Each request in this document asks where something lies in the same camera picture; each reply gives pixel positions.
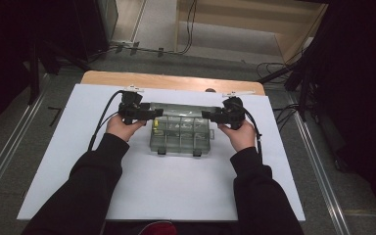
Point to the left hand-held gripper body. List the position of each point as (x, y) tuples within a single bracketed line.
[(132, 106)]

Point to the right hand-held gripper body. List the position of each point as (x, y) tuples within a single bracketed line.
[(233, 111)]

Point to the clear grey compartment box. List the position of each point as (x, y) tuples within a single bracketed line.
[(179, 143)]

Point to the person's left hand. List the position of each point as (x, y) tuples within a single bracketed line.
[(122, 129)]

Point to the person's right hand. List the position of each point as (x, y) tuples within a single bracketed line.
[(241, 137)]

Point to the black metal stand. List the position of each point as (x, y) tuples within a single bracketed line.
[(34, 75), (303, 91)]

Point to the black cabinet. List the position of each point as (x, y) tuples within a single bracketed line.
[(84, 26)]

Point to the wooden shelf unit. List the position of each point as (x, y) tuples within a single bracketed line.
[(235, 14)]

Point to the person's legs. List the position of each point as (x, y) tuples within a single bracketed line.
[(202, 229)]

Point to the red rounded item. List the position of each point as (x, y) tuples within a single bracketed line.
[(158, 229)]

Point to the dark curtain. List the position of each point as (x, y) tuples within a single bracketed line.
[(0, 49), (365, 98)]

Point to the metal floor rail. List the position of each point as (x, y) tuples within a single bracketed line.
[(11, 147), (318, 166)]

